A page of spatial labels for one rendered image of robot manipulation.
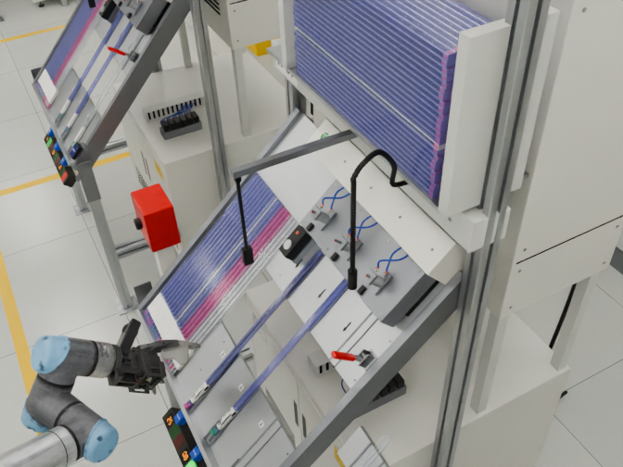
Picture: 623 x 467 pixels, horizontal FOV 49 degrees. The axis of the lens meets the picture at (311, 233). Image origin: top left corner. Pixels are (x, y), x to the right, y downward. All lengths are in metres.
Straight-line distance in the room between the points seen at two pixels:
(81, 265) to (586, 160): 2.40
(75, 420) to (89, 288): 1.75
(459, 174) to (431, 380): 0.89
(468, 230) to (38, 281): 2.38
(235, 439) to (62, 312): 1.60
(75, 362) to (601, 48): 1.11
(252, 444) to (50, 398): 0.44
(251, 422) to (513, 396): 0.70
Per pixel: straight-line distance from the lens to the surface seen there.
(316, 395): 1.84
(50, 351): 1.42
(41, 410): 1.47
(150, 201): 2.21
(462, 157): 1.08
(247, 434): 1.58
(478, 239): 1.20
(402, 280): 1.33
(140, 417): 2.63
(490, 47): 1.00
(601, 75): 1.25
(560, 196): 1.37
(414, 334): 1.35
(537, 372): 1.95
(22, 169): 3.96
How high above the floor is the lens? 2.13
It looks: 42 degrees down
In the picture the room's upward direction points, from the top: 2 degrees counter-clockwise
